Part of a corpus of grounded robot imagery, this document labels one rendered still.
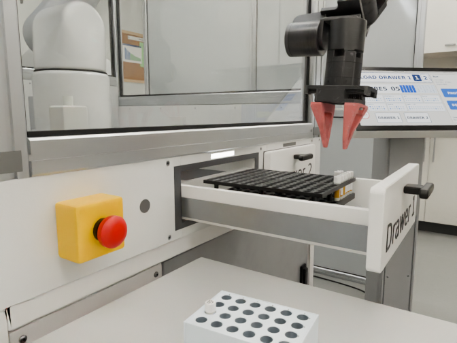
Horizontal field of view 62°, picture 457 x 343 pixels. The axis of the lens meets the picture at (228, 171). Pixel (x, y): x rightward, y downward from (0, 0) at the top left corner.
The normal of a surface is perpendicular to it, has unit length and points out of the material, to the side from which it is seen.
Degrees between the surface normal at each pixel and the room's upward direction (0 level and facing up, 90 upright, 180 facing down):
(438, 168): 90
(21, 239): 90
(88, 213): 90
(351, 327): 0
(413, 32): 90
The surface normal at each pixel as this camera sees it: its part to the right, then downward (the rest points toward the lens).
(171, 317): 0.00, -0.99
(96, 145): 0.83, 0.08
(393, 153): 0.12, 0.14
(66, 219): -0.56, 0.12
